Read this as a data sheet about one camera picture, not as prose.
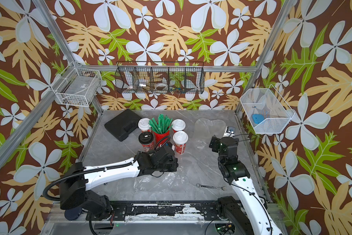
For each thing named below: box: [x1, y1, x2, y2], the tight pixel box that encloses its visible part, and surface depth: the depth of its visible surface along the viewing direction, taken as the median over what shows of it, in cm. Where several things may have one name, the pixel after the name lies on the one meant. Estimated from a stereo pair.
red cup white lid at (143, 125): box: [137, 117, 152, 133], surface depth 92 cm
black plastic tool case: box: [104, 108, 143, 142], surface depth 108 cm
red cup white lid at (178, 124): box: [171, 118, 186, 133], surface depth 92 cm
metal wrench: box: [196, 183, 227, 192], surface depth 84 cm
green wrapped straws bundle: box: [148, 113, 173, 135], surface depth 93 cm
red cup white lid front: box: [173, 130, 189, 155], surface depth 86 cm
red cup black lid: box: [138, 131, 155, 153], surface depth 86 cm
